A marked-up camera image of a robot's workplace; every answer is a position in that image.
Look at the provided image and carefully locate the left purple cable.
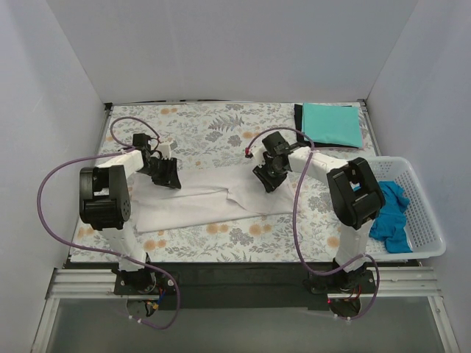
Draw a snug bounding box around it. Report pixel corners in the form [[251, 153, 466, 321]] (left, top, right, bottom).
[[38, 116, 181, 329]]

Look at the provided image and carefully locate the floral patterned table mat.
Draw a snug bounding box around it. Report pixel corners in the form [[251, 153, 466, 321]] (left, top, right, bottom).
[[71, 101, 372, 263]]

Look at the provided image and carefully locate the folded black t shirt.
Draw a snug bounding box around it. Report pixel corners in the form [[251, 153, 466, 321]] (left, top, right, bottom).
[[293, 103, 364, 150]]

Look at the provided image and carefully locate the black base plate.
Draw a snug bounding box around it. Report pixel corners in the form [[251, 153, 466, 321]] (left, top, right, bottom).
[[113, 261, 376, 313]]

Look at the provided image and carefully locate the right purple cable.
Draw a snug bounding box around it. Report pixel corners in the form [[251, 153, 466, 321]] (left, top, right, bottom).
[[244, 128, 380, 324]]

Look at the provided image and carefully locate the white t shirt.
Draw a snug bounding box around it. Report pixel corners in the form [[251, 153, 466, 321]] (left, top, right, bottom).
[[132, 165, 294, 233]]

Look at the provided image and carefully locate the blue t shirt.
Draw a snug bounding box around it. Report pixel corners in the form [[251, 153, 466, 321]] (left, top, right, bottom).
[[369, 181, 412, 254]]

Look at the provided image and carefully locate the aluminium frame rail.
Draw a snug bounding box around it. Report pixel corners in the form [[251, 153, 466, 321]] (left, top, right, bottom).
[[46, 267, 442, 299]]

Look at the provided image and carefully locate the purple cable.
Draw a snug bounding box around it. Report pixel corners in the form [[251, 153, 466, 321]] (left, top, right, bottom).
[[38, 116, 181, 329], [244, 128, 380, 324]]

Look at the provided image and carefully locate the white plastic basket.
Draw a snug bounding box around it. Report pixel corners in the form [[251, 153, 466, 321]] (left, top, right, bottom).
[[366, 156, 446, 262]]

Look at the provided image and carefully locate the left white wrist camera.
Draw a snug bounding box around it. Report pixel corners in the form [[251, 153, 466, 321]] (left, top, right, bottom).
[[156, 141, 177, 160]]

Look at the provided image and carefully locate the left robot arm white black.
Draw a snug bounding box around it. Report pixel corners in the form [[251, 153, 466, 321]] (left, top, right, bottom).
[[79, 133, 181, 293]]

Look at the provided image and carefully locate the folded teal t shirt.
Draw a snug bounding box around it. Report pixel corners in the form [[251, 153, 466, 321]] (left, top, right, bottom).
[[301, 102, 365, 147]]

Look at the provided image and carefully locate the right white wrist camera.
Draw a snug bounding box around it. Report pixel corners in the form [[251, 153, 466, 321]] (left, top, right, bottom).
[[249, 146, 266, 168]]

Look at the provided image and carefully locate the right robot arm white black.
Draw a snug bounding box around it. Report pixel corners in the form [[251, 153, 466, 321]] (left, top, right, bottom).
[[244, 129, 386, 293]]

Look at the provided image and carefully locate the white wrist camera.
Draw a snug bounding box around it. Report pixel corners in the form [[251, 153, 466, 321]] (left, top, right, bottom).
[[249, 146, 266, 168], [156, 141, 177, 160]]

